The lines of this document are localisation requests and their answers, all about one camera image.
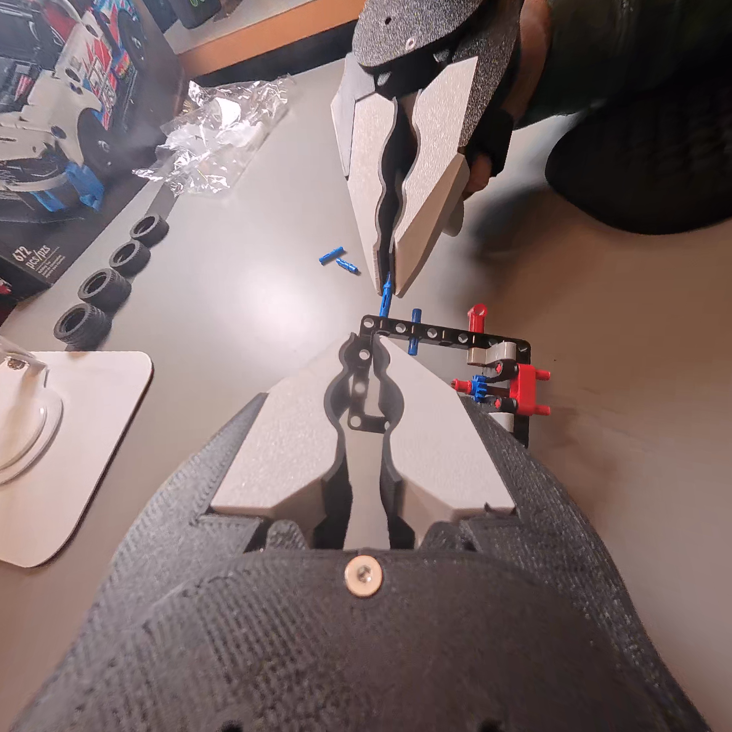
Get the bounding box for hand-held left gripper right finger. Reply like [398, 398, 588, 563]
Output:
[374, 336, 518, 550]

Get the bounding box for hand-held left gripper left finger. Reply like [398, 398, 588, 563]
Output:
[209, 333, 369, 550]

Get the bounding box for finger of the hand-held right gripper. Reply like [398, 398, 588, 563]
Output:
[331, 53, 400, 296]
[392, 56, 481, 299]

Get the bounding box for black lego frame assembly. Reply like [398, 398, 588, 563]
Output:
[342, 305, 552, 449]

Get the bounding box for person's right forearm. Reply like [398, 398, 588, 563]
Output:
[532, 0, 732, 129]

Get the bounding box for black lego set box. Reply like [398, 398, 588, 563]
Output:
[0, 0, 192, 303]

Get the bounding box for person's right hand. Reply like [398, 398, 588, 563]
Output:
[462, 0, 554, 200]

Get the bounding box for wooden side table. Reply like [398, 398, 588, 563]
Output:
[166, 0, 367, 78]

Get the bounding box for clear plastic bag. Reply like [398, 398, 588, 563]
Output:
[133, 77, 298, 198]

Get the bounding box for black device green lights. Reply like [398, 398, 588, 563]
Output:
[180, 0, 223, 28]

